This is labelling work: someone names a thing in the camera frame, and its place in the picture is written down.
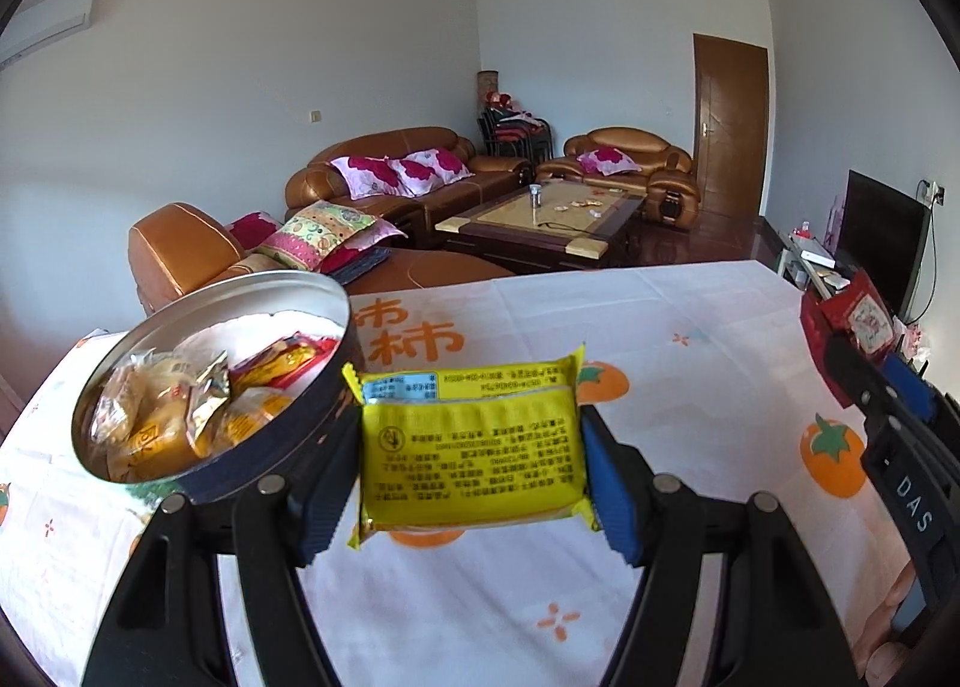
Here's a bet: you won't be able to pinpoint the white printed tablecloth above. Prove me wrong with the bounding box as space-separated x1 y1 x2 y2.
0 259 960 687

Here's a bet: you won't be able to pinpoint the person's right hand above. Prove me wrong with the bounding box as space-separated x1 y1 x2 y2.
855 556 950 687

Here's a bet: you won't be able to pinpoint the brown leather three-seat sofa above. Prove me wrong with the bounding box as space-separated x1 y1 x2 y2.
283 127 535 238

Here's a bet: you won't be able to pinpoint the folded red and blue blanket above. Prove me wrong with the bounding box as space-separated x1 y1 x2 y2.
322 244 395 287

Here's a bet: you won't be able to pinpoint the brown wooden door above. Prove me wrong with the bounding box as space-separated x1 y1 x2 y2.
691 33 772 219

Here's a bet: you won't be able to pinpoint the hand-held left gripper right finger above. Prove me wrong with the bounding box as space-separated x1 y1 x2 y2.
577 406 860 687

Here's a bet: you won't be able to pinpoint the black television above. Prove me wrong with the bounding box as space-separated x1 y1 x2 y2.
834 169 931 317

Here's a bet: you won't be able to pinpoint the dark wooden coffee table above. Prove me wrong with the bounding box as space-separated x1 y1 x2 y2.
435 178 646 273

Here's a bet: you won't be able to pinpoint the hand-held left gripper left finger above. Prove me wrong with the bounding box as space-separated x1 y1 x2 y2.
79 406 365 687

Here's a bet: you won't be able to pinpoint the brown leather chaise sofa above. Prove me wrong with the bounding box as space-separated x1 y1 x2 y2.
127 202 515 317

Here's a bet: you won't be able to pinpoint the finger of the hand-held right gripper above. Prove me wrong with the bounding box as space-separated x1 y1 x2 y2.
881 353 942 425
821 331 901 433

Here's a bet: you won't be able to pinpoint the brown leather armchair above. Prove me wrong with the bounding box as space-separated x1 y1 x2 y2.
536 127 702 230

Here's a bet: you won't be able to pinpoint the clear packet brown cake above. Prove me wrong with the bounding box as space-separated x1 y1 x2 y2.
90 349 188 444

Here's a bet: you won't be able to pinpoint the white television stand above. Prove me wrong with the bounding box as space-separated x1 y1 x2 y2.
776 229 856 298

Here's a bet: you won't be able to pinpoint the white paper tin liner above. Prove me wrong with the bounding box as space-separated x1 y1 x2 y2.
161 308 338 365

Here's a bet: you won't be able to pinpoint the round metal tin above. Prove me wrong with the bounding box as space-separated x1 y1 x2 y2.
71 271 365 508

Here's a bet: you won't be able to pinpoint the small red snack packet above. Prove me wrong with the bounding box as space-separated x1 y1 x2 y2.
799 268 901 358

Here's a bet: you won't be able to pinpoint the pink floral pillow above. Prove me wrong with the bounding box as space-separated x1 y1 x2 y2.
576 147 642 176
330 154 410 200
390 147 475 197

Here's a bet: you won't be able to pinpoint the dark red pillow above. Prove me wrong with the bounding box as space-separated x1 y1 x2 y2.
225 211 282 249

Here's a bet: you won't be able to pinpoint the orange and red snack packet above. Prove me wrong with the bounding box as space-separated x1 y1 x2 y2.
229 333 340 392

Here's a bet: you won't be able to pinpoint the white air conditioner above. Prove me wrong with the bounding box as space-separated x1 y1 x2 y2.
0 0 97 69

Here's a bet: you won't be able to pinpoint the yellow snack packet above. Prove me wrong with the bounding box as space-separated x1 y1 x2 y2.
341 344 601 551

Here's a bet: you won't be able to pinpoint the colourful patchwork cushion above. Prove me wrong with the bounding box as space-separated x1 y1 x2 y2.
255 199 410 273

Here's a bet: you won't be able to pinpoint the cream and gold snack packet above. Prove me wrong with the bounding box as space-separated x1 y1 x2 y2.
169 349 230 433

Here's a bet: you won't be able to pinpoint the stacked dark chairs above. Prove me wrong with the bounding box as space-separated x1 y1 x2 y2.
478 108 552 163

